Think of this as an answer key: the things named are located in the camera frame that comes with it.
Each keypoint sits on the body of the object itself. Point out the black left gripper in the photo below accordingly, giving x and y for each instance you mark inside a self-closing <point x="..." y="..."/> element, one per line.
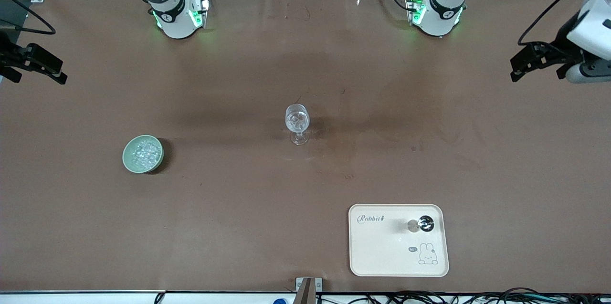
<point x="561" y="49"/>

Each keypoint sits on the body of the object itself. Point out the cream rabbit print tray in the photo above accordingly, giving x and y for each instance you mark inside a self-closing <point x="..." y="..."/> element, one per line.
<point x="382" y="251"/>

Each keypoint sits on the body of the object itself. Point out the steel double jigger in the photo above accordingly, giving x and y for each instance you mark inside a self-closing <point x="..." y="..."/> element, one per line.
<point x="424" y="224"/>

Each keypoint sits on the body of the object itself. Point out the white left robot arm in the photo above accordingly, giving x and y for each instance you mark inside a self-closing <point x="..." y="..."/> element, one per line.
<point x="441" y="13"/>

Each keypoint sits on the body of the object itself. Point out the clear ice cubes pile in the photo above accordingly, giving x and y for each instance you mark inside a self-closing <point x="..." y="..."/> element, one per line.
<point x="145" y="153"/>

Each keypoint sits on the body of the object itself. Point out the brown table mat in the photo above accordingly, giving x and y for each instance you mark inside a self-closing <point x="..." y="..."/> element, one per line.
<point x="238" y="223"/>

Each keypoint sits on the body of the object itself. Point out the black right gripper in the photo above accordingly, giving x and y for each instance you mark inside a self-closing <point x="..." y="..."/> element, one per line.
<point x="10" y="57"/>

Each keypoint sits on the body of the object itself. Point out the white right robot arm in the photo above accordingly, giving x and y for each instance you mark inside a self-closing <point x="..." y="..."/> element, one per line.
<point x="174" y="22"/>

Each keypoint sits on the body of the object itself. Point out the clear wine glass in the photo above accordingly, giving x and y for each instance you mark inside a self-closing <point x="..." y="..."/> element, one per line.
<point x="297" y="120"/>

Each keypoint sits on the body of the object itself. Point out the metal bracket with wooden post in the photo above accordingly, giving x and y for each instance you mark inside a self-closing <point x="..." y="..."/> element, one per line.
<point x="309" y="290"/>

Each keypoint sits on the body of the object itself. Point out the green ceramic bowl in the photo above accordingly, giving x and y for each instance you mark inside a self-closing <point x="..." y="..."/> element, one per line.
<point x="127" y="161"/>

